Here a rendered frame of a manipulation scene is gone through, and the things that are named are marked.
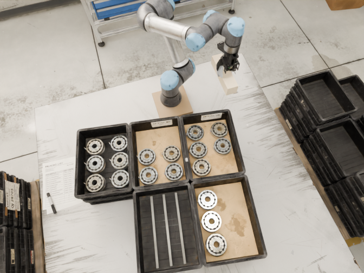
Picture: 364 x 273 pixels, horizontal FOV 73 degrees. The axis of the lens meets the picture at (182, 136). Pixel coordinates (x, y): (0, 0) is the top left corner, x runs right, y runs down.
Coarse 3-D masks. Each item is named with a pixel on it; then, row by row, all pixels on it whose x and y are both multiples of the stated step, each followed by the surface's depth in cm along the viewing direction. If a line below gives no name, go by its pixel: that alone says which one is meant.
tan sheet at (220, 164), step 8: (224, 120) 154; (208, 128) 152; (208, 136) 150; (208, 144) 148; (208, 152) 146; (232, 152) 146; (192, 160) 144; (208, 160) 144; (216, 160) 144; (224, 160) 144; (232, 160) 143; (200, 168) 142; (216, 168) 142; (224, 168) 142; (232, 168) 141; (192, 176) 140; (208, 176) 140
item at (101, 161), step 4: (92, 156) 143; (96, 156) 143; (88, 160) 142; (100, 160) 142; (88, 164) 142; (100, 164) 141; (88, 168) 140; (92, 168) 140; (96, 168) 140; (100, 168) 140
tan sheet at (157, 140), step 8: (160, 128) 153; (168, 128) 153; (176, 128) 153; (136, 136) 151; (144, 136) 151; (152, 136) 151; (160, 136) 151; (168, 136) 151; (176, 136) 151; (144, 144) 149; (152, 144) 149; (160, 144) 149; (168, 144) 149; (176, 144) 149; (160, 152) 147; (160, 160) 145; (160, 168) 142; (160, 176) 141; (184, 176) 140
